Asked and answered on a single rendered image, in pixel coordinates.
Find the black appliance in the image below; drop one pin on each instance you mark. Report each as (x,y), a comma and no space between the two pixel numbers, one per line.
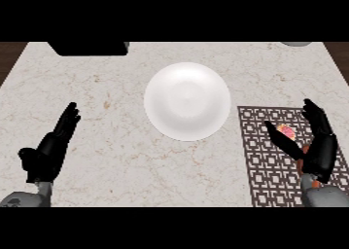
(88,48)

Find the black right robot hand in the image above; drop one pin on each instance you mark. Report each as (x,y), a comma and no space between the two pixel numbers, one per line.
(320,152)

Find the brown patterned placemat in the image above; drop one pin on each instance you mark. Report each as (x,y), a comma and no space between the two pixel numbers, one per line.
(270,168)

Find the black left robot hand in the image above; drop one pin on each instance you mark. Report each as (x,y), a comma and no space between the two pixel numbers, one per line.
(48,152)

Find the grey round object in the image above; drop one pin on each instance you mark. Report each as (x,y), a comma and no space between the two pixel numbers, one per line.
(296,43)

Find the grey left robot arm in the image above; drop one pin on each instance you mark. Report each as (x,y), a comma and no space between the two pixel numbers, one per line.
(27,196)

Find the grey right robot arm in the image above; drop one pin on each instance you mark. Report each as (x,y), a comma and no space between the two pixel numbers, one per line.
(324,194)

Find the white plate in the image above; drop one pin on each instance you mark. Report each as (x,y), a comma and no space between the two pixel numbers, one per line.
(187,101)

